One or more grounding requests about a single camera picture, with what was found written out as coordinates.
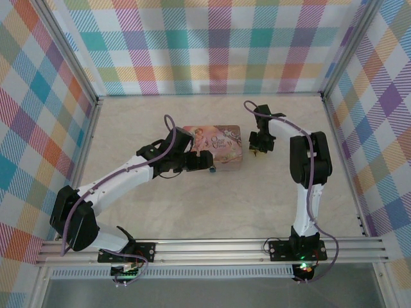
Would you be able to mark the pink fairy print storybook box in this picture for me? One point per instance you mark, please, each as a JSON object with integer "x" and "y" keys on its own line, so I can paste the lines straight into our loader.
{"x": 224, "y": 141}

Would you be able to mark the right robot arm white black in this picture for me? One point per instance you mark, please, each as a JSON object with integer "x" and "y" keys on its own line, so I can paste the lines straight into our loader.
{"x": 305, "y": 208}

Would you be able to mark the aluminium mounting rail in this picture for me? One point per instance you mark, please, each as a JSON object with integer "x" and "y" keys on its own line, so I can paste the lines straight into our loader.
{"x": 208, "y": 250}

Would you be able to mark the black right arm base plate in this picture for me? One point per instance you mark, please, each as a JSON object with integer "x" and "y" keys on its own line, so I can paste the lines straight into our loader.
{"x": 279, "y": 250}

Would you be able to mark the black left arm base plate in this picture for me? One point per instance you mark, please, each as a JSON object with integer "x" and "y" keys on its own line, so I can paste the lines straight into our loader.
{"x": 144, "y": 250}

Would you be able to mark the aluminium frame post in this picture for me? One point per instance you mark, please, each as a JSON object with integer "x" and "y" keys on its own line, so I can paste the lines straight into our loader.
{"x": 350, "y": 48}
{"x": 64, "y": 48}

